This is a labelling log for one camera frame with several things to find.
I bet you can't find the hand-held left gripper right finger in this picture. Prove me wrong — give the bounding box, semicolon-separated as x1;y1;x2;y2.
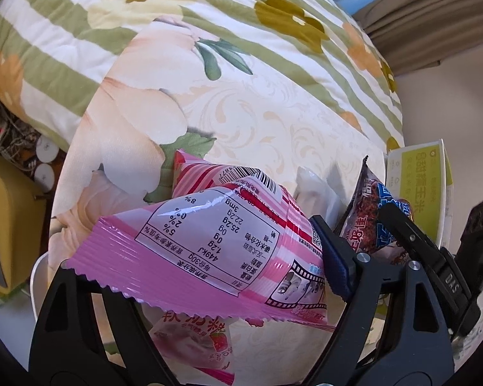
308;215;455;386

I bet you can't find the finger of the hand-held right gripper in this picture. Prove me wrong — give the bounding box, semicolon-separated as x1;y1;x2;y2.
380;203;443;267

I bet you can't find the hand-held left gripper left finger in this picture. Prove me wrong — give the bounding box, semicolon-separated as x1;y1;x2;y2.
29;265;166;386

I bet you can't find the dark brown snack packet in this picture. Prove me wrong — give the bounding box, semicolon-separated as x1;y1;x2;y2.
333;156;415;258

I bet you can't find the yellow-green cardboard box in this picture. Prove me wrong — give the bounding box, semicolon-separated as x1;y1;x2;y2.
382;139;455;250

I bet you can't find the pink striped snack packet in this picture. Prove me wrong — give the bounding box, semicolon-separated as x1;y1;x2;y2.
64;150;339;327

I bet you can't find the pink strawberry snack packet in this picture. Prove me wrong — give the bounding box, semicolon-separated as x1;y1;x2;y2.
149;309;246;386

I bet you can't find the clear white snack packet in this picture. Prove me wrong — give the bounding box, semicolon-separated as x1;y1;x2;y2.
295;166;345;226

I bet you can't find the yellow cabinet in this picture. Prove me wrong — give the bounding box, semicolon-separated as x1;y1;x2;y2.
0;151;49;290

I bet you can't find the white table with floral cloth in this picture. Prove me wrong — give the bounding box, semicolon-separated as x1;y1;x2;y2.
30;19;387;386

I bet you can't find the white round disc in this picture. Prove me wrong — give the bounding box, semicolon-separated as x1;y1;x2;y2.
35;134;60;163
33;163;57;191

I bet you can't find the beige curtain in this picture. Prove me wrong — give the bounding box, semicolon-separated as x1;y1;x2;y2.
352;0;483;69

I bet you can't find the floral striped blanket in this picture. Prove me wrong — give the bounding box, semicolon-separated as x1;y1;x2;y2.
0;0;406;157

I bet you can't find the tangle of cables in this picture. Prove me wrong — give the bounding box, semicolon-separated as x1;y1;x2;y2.
0;96;39;157

